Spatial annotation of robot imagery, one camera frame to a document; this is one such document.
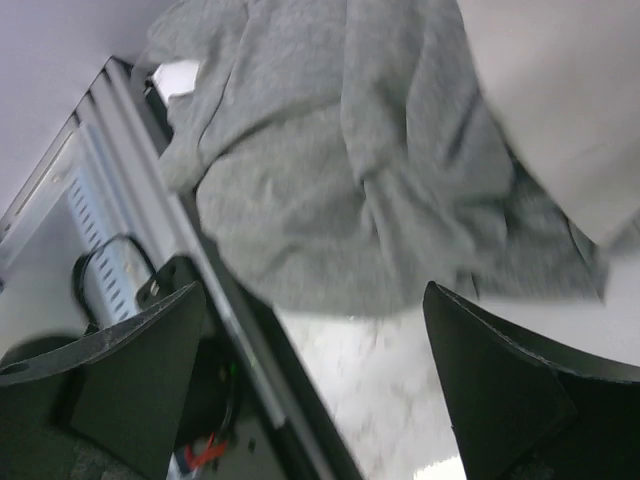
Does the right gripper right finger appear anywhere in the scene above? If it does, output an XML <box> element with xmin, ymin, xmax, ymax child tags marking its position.
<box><xmin>423</xmin><ymin>282</ymin><xmax>639</xmax><ymax>479</ymax></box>

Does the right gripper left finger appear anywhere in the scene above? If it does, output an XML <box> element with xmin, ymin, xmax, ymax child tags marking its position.
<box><xmin>1</xmin><ymin>283</ymin><xmax>205</xmax><ymax>479</ymax></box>

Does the white Coca-Cola t-shirt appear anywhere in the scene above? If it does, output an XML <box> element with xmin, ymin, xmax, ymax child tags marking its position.
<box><xmin>459</xmin><ymin>0</ymin><xmax>639</xmax><ymax>245</ymax></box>

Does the grey t-shirt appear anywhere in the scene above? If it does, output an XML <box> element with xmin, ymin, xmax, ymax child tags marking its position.
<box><xmin>138</xmin><ymin>1</ymin><xmax>607</xmax><ymax>316</ymax></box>

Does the white slotted cable duct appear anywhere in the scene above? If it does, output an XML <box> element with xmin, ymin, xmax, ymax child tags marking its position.
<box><xmin>66</xmin><ymin>166</ymin><xmax>157</xmax><ymax>333</ymax></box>

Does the front aluminium rail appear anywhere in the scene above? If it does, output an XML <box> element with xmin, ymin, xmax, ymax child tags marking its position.
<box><xmin>1</xmin><ymin>59</ymin><xmax>360</xmax><ymax>479</ymax></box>

